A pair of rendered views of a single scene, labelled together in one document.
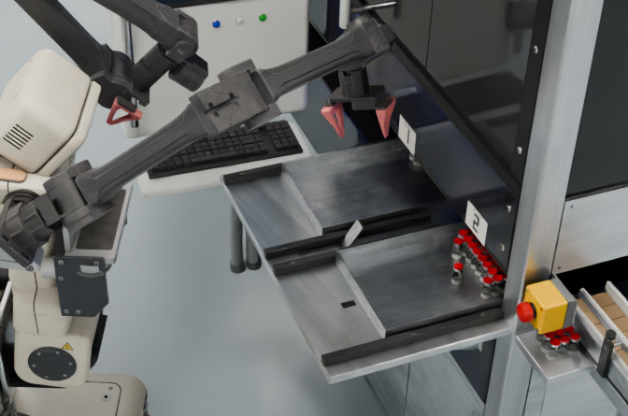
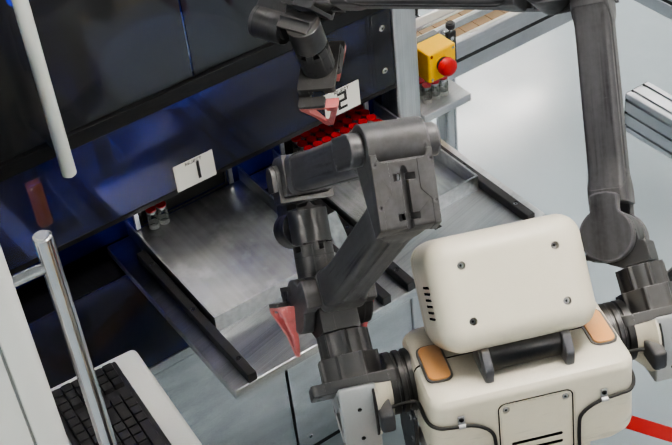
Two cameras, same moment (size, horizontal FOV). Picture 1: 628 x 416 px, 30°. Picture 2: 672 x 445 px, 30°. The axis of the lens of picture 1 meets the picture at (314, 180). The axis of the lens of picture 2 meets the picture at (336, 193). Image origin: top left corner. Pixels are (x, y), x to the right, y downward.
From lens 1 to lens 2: 2.79 m
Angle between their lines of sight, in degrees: 73
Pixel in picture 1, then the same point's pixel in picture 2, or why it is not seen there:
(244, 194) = (271, 355)
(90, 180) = (627, 180)
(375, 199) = (246, 240)
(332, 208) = (274, 270)
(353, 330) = (471, 212)
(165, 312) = not seen: outside the picture
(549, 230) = not seen: hidden behind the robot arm
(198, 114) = not seen: outside the picture
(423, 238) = not seen: hidden behind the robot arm
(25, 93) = (558, 222)
